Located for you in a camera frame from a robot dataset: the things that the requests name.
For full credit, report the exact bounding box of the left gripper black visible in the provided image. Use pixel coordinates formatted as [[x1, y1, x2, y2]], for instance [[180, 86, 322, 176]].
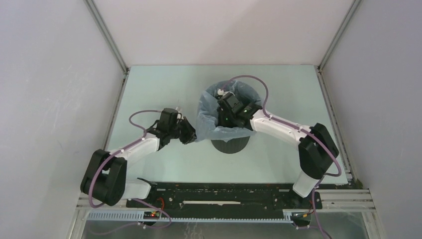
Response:
[[169, 117, 204, 145]]

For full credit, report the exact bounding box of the aluminium frame post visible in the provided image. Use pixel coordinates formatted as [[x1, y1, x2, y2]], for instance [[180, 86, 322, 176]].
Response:
[[83, 0, 129, 75], [317, 0, 363, 72]]

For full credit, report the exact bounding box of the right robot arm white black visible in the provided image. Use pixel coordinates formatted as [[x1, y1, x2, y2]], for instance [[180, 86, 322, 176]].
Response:
[[217, 90, 341, 208]]

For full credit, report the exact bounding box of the light blue plastic trash bag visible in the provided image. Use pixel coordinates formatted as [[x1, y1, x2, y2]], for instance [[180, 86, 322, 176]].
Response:
[[195, 81, 262, 142]]

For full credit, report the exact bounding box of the black ribbed trash bin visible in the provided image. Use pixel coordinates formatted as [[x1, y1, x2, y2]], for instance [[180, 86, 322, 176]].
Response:
[[199, 80, 263, 155]]

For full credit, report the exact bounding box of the left aluminium frame post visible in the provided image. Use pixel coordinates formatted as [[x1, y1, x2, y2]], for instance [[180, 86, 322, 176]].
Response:
[[83, 0, 129, 75]]

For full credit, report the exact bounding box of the purple cable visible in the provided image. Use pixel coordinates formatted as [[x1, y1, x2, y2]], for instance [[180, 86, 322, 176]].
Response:
[[88, 110, 164, 209], [220, 75, 342, 239]]

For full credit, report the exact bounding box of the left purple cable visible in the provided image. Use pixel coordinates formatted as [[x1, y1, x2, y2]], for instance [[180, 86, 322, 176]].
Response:
[[88, 110, 164, 209]]

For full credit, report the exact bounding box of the right aluminium frame post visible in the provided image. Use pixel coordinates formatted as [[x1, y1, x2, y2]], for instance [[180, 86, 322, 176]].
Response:
[[317, 0, 363, 72]]

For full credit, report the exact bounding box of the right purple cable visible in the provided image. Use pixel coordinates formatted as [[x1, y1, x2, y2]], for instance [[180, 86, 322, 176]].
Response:
[[220, 75, 342, 239]]

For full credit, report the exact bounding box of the small circuit board with leds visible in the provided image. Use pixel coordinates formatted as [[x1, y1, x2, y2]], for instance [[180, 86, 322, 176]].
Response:
[[143, 211, 161, 220]]

